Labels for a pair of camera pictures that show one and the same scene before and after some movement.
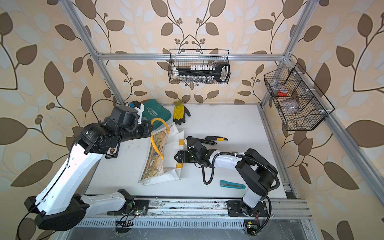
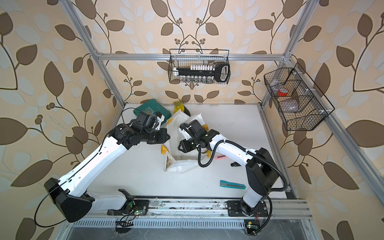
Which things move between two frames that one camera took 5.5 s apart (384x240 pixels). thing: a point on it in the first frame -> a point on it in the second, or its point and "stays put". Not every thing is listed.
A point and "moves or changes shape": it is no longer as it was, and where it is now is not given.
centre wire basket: [199, 66] stays put
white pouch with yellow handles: [159, 165] moves or changes shape
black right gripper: [185, 159] -> [185, 148]
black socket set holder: [203, 73] stays put
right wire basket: [298, 108] stays put
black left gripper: [146, 130] -> [162, 138]
